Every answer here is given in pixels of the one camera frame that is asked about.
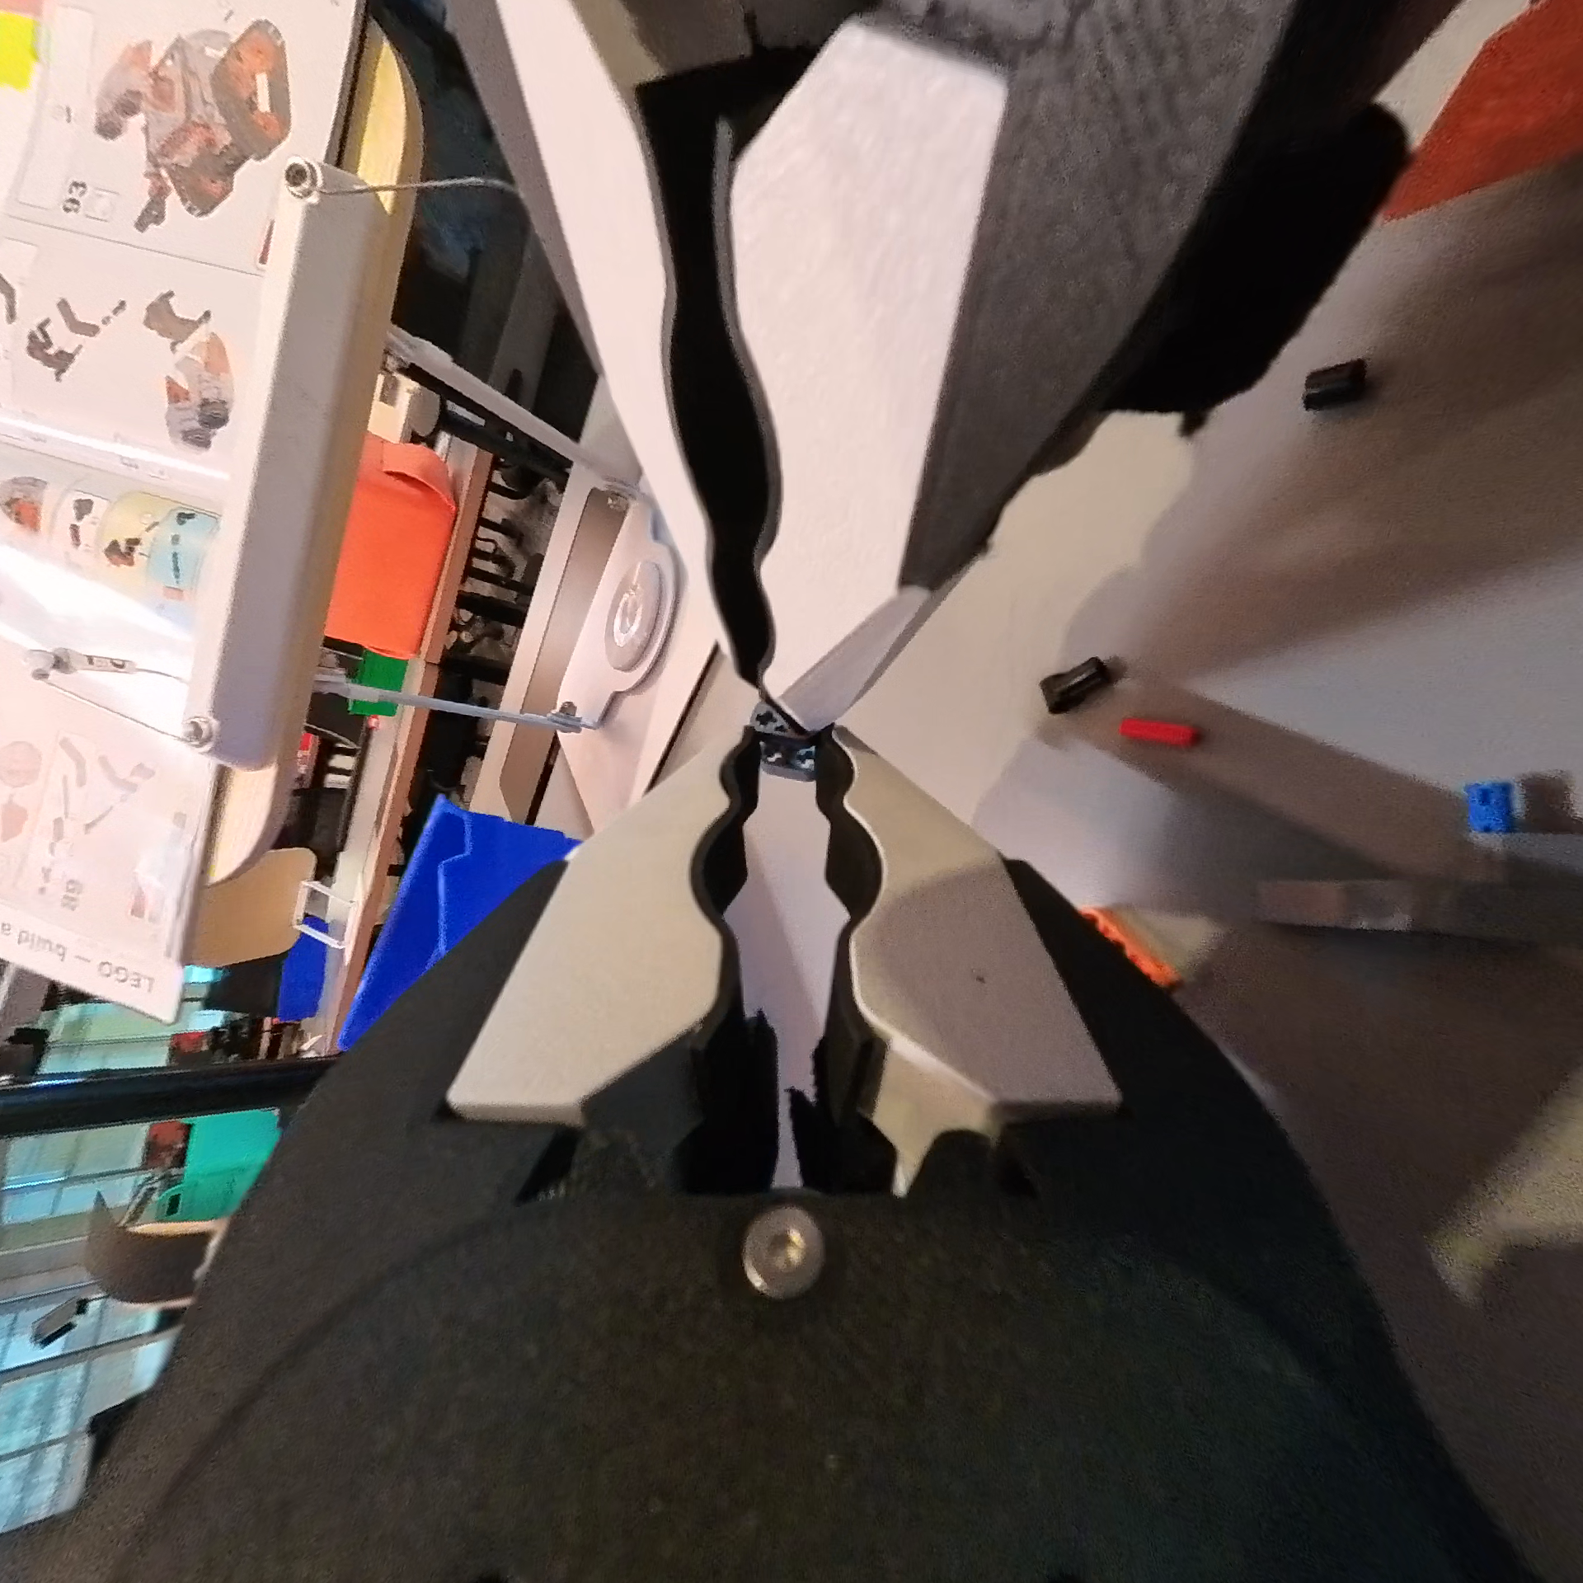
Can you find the black metal post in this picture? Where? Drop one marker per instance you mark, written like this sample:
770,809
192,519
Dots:
124,1098

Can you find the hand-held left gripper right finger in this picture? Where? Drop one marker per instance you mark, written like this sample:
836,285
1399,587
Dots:
965,976

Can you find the small black bush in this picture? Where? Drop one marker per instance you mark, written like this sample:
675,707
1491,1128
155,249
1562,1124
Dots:
1074,686
1336,382

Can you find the small red axle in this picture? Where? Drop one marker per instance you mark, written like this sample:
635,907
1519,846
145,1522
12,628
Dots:
1156,730

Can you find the white booklet holder board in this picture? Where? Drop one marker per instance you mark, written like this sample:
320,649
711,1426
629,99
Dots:
309,432

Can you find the orange storage bin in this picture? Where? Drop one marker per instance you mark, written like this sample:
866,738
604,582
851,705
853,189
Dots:
389,544

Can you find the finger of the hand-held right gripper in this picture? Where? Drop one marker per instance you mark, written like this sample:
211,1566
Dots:
605,184
866,308

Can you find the teal storage bin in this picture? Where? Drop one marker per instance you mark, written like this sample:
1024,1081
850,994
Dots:
234,1162

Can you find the dark grey connector piece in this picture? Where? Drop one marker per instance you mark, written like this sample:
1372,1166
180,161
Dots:
782,748

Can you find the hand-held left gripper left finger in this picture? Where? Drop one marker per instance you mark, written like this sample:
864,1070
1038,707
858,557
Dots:
605,976

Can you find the grey beam black axle assembly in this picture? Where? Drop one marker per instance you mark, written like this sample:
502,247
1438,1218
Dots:
1385,902

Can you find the wooden shelf rack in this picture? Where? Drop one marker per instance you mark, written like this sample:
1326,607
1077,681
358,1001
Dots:
460,544

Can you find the green storage bin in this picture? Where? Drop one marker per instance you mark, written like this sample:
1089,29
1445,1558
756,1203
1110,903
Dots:
378,684

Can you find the orange connector piece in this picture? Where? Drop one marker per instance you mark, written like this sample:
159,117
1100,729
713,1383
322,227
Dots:
1132,950

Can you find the blue plastic bin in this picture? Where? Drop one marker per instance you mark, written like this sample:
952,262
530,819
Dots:
457,890

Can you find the black shell chair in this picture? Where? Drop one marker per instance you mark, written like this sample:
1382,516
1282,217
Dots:
155,1261

